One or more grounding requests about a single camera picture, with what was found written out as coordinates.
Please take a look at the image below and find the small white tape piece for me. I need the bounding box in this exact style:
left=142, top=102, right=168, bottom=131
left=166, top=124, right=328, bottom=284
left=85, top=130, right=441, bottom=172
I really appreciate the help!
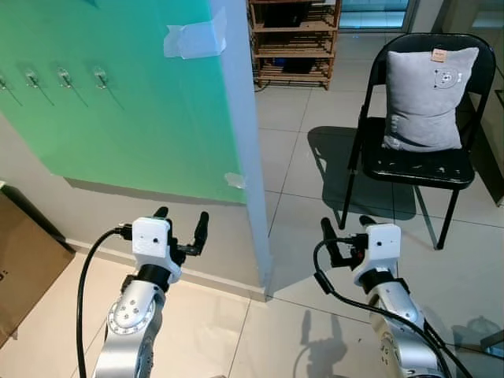
left=224, top=172, right=246, bottom=190

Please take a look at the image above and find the black folding chair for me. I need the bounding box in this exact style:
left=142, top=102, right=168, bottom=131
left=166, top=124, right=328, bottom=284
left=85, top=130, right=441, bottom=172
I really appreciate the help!
left=340, top=33, right=497, bottom=250

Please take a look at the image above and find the green backdrop sheet with hooks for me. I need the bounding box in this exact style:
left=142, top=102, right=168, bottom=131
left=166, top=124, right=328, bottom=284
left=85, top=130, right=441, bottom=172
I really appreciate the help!
left=0, top=0, right=246, bottom=204

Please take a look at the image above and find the grey cushion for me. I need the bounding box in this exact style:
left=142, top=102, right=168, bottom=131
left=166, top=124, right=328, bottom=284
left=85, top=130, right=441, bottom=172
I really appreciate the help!
left=383, top=47, right=480, bottom=152

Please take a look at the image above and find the dark brown cabinet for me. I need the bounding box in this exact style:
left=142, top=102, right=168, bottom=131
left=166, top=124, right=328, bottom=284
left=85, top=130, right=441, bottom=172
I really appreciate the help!
left=463, top=75, right=504, bottom=207

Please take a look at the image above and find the brown cardboard box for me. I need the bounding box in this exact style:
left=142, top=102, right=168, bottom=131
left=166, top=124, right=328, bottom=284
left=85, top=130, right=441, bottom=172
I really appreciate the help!
left=0, top=185, right=76, bottom=339

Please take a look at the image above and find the dark metal bar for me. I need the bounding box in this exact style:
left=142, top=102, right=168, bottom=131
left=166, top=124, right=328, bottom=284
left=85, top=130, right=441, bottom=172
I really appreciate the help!
left=480, top=331, right=504, bottom=359

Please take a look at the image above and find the crumpled clear tape piece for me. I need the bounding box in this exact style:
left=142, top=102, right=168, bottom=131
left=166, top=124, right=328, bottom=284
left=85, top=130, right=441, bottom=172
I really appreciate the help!
left=164, top=9, right=229, bottom=60

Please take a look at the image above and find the wooden slatted shelf rack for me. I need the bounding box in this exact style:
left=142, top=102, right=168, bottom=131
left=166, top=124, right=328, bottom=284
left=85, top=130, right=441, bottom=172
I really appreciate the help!
left=247, top=0, right=343, bottom=89

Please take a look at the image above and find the glass sliding door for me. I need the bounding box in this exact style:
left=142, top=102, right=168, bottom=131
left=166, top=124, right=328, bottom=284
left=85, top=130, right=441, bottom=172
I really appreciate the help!
left=339, top=0, right=417, bottom=32

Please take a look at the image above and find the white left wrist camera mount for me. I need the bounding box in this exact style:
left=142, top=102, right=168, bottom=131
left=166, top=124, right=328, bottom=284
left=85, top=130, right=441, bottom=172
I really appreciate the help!
left=131, top=217, right=183, bottom=280

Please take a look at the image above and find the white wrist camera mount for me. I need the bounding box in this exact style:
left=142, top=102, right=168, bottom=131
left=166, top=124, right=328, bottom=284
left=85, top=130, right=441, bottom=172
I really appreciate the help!
left=131, top=217, right=183, bottom=280
left=352, top=224, right=402, bottom=288

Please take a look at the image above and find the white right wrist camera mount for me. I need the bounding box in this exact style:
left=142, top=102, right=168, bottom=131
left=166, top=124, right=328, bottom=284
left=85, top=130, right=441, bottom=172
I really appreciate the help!
left=352, top=224, right=402, bottom=288

